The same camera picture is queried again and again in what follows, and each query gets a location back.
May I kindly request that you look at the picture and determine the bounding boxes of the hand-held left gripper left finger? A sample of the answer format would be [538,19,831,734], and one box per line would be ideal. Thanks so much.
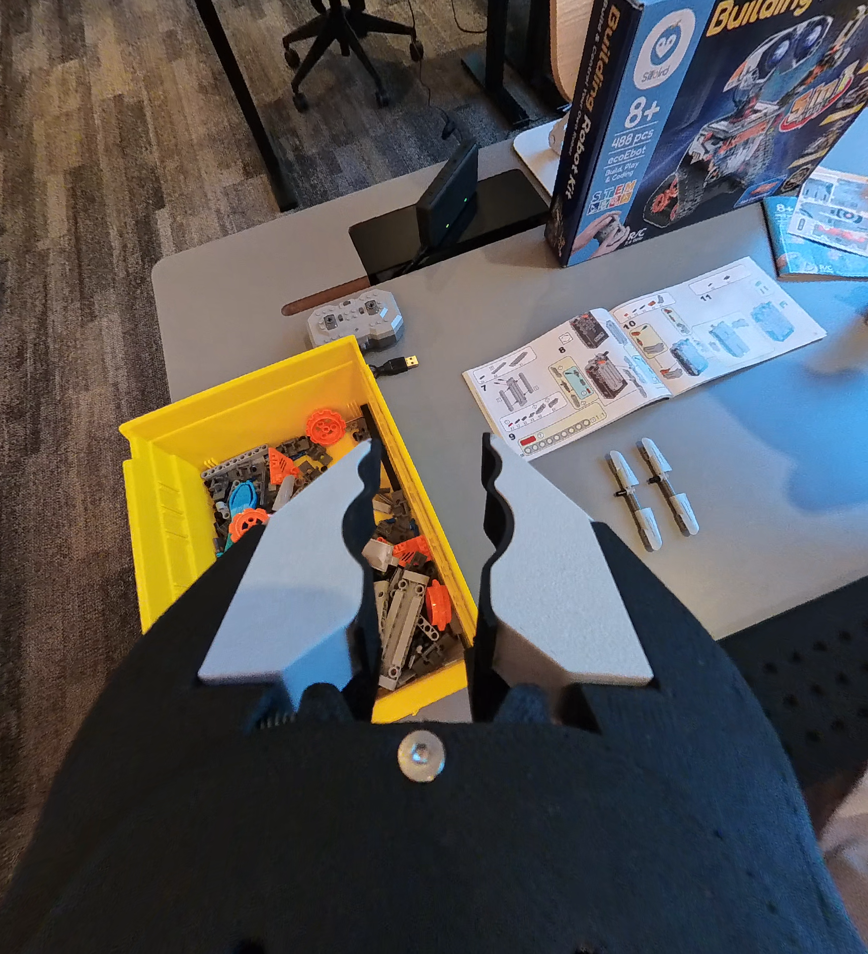
[197,438,389,720]

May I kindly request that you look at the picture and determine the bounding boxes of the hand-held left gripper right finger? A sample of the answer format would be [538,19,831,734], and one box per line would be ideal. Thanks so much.
[470,432,656,722]

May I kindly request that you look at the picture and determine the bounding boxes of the pile of building brick parts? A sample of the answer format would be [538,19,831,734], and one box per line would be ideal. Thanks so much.
[201,406,472,690]

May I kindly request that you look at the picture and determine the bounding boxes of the yellow parts bin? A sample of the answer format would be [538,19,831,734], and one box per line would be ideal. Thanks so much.
[119,335,479,725]

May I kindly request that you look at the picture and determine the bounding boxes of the instruction booklet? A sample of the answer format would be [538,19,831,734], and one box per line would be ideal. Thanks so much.
[464,257,828,459]

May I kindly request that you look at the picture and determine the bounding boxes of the grey desk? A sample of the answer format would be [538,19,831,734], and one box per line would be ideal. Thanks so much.
[152,89,868,642]

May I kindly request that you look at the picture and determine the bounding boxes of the black perforated chair seat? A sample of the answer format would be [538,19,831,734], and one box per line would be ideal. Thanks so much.
[724,557,868,787]

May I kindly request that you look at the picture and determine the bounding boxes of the grey remote controller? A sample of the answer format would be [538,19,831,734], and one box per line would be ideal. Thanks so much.
[309,289,407,351]

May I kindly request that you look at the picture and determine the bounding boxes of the blue manual booklet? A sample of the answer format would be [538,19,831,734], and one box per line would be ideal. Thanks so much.
[765,195,868,283]

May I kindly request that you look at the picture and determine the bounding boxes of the black power adapter box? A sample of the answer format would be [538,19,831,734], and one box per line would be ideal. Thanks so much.
[413,140,481,250]

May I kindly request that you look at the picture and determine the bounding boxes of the wooden sheet stand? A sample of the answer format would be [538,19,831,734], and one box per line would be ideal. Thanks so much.
[514,0,602,201]

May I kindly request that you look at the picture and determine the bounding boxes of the colourful sticker sheet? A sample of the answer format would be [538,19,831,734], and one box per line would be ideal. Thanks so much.
[786,167,868,267]

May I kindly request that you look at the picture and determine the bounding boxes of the blue robot kit box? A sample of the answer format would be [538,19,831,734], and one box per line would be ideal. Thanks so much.
[546,0,868,268]

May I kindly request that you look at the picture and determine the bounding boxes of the black swivel office chair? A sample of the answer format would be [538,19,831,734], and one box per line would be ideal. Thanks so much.
[282,0,426,113]

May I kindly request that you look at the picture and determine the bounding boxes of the black desk cable tray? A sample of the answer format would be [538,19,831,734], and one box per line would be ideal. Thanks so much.
[349,168,552,283]

